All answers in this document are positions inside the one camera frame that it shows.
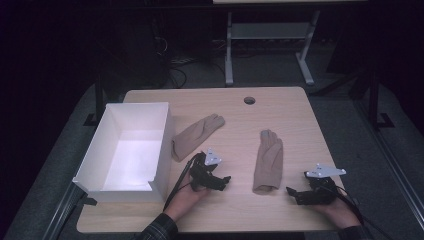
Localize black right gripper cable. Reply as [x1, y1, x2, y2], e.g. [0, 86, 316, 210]
[318, 184, 396, 240]

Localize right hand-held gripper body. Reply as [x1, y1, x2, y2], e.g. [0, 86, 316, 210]
[300, 162, 347, 205]

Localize white box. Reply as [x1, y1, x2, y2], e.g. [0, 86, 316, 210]
[72, 101, 174, 204]

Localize beige knit glove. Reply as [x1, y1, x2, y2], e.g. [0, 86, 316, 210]
[252, 129, 284, 195]
[171, 113, 226, 163]

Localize white metal stand frame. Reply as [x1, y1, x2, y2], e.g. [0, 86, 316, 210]
[224, 9, 322, 87]

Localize black floor cables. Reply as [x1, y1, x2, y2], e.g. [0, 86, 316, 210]
[164, 54, 203, 89]

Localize person's left hand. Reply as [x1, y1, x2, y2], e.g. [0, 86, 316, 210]
[163, 172, 212, 223]

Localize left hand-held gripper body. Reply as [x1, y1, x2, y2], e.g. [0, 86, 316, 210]
[188, 147, 224, 192]

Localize black metal stand leg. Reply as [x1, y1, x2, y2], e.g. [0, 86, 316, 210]
[365, 64, 396, 130]

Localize person's right hand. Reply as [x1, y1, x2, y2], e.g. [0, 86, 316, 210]
[310, 194, 362, 230]

